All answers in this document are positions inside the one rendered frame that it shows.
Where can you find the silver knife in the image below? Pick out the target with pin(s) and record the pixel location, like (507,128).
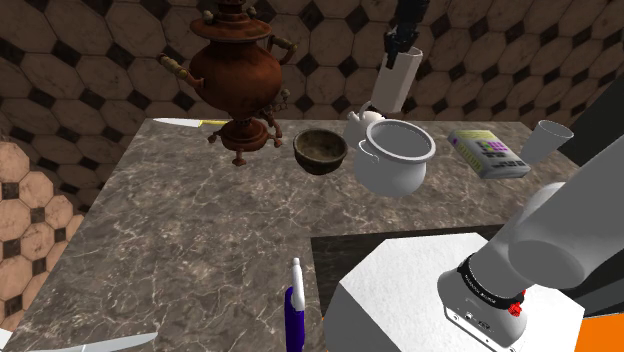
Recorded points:
(109,343)

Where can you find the short white cup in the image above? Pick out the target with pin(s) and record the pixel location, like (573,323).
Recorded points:
(542,144)

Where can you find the grey calculator with coloured keys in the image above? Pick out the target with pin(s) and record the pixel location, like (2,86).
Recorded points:
(490,153)

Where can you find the dark metal bowl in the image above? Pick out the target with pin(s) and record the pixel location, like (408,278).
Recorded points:
(319,155)

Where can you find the blue and white pen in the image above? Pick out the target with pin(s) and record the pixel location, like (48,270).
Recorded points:
(294,317)

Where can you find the white teapot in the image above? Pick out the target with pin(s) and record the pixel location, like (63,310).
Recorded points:
(360,124)

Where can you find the tall white cup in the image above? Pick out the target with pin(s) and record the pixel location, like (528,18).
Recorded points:
(396,85)

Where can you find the white cooking pot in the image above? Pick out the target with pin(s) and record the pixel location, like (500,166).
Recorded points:
(387,173)

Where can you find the brown copper samovar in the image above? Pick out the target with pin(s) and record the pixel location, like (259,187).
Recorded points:
(236,73)

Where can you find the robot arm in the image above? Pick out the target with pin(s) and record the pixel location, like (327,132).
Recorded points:
(565,229)

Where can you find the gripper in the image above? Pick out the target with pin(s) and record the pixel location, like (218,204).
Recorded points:
(407,29)

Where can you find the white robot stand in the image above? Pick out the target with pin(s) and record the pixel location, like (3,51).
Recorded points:
(395,292)

